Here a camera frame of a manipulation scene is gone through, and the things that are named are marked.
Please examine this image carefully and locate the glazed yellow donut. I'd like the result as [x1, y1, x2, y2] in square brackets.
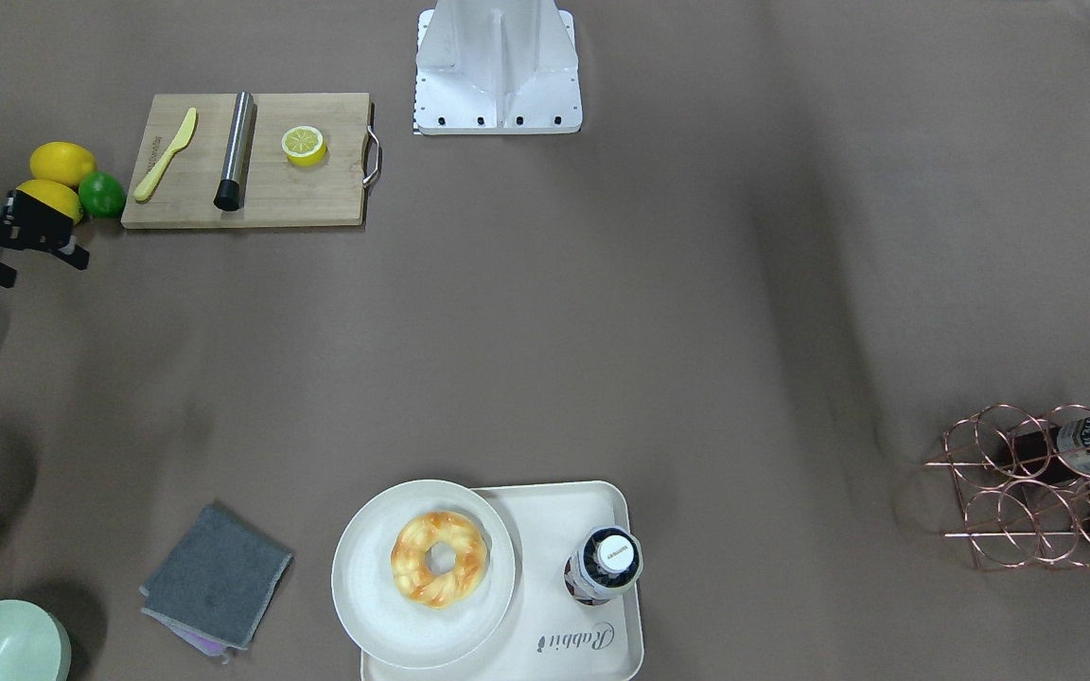
[389, 510, 488, 609]

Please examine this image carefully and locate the white round plate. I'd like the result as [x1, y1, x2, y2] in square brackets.
[332, 481, 519, 670]

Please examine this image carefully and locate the cream rectangular tray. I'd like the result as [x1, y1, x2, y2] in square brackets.
[360, 481, 644, 680]

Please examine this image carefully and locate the dark drink bottle on tray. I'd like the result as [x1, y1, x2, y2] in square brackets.
[564, 525, 644, 606]

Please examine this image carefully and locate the yellow lemon front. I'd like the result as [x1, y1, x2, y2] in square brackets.
[16, 180, 85, 224]

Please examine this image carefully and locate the yellow lemon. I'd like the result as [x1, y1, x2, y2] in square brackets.
[27, 141, 97, 189]
[16, 180, 85, 224]

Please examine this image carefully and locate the yellow lemon rear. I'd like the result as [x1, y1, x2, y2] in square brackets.
[27, 141, 97, 189]

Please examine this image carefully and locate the green lime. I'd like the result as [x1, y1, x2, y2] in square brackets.
[77, 171, 128, 218]

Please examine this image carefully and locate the yellow plastic knife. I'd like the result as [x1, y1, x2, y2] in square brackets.
[132, 107, 199, 203]

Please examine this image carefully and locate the steel cylinder black cap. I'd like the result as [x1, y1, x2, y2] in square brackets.
[213, 92, 258, 212]

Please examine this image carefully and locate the wooden cutting board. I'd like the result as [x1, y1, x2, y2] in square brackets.
[121, 92, 379, 230]

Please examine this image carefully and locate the half lemon slice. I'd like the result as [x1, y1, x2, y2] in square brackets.
[280, 125, 328, 167]

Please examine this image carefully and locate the green bowl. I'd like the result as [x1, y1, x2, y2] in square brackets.
[0, 600, 73, 680]

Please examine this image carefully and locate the grey folded cloth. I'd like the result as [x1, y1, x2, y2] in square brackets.
[140, 501, 293, 662]

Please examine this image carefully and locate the bottle in rack upper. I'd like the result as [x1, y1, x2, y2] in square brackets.
[1002, 415, 1090, 484]

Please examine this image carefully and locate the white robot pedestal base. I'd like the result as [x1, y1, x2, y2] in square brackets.
[413, 1, 584, 135]

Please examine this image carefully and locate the copper wire bottle rack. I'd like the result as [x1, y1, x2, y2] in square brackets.
[927, 404, 1090, 570]

